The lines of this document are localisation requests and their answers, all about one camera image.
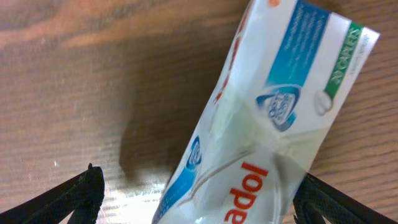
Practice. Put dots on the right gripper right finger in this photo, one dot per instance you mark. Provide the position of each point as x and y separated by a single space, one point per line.
316 202

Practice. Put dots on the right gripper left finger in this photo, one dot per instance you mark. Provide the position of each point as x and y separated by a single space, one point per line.
79 198

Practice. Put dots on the white Panadol box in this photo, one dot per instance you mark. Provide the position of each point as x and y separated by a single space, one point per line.
286 77

